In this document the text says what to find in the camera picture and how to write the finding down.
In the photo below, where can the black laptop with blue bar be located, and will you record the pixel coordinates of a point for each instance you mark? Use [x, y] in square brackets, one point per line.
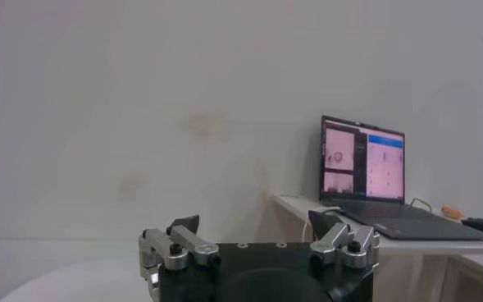
[384, 168]

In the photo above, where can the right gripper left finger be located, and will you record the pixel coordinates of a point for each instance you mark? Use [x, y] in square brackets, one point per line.
[196, 244]

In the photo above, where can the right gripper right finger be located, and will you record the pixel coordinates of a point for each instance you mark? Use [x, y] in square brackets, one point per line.
[333, 238]

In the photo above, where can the white side table with label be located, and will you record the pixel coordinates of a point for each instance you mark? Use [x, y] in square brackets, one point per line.
[429, 246]

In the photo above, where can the small orange object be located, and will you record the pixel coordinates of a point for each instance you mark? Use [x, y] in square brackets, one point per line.
[453, 212]

